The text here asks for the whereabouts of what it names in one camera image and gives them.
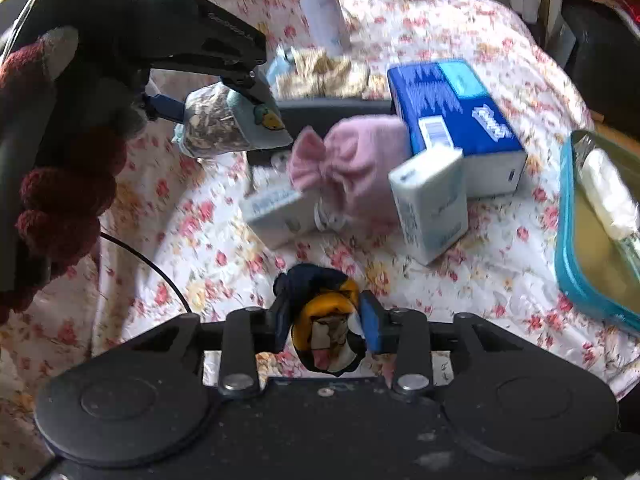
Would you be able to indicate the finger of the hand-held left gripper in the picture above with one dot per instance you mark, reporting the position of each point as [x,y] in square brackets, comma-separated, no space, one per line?
[165,107]
[210,25]

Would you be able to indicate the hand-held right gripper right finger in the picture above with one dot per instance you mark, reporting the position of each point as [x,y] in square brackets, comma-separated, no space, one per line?
[372,325]

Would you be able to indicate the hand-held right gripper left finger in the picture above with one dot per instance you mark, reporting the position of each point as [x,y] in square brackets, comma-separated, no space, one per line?
[278,335]

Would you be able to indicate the navy and yellow sock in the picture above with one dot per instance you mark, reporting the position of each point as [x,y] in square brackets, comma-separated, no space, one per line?
[325,310]

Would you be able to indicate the grey patterned sock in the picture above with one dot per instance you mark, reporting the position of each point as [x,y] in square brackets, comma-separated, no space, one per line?
[215,120]

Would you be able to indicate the white and light-blue tissue pack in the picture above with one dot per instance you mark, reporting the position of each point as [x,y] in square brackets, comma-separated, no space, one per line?
[272,212]

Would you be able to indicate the black fabric storage box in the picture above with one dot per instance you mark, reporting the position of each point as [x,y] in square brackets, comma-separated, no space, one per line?
[340,109]

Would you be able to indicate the person's left hand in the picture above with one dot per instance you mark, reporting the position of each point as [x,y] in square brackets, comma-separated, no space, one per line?
[65,195]

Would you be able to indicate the lavender bottle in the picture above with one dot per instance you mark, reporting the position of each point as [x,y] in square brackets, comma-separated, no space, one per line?
[320,5]

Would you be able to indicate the beige patterned cloth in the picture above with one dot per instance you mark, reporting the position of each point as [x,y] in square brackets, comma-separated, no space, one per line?
[325,72]

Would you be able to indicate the pink knit hat with bow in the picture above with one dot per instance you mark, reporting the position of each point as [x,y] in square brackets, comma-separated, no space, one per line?
[370,160]

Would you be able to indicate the teal tin container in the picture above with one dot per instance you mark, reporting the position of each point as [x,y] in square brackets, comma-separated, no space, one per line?
[590,255]

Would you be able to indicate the blue tissue pack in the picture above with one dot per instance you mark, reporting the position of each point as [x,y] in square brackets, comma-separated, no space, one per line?
[450,105]

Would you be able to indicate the white folded cloth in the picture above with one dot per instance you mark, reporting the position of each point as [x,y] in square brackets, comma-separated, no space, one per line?
[607,195]

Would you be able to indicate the floral cloth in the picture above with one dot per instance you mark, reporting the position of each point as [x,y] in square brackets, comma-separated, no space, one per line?
[500,25]

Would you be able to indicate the black furniture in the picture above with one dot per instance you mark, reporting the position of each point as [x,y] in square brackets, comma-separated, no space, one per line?
[605,70]

